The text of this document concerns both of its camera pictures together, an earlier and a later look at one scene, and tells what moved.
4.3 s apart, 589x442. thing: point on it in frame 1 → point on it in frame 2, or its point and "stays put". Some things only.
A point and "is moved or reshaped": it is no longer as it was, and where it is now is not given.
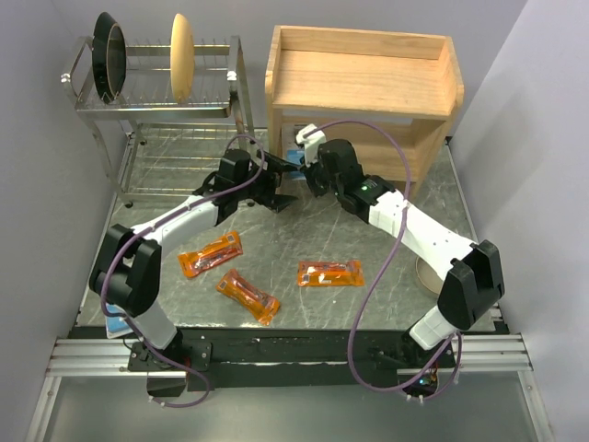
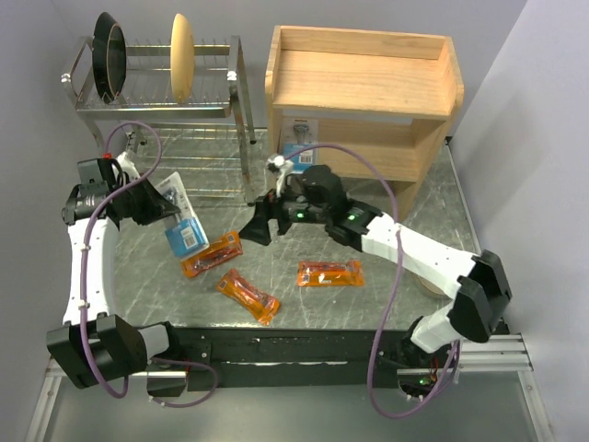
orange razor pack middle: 262,306 stays put
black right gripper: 308,171 → 258,228
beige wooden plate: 182,58 stays put
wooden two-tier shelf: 391,94 stays put
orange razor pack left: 227,246 stays put
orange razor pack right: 330,273 stays put
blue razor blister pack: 116,326 is moved or reshaped
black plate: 109,56 stays put
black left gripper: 275,167 → 158,207
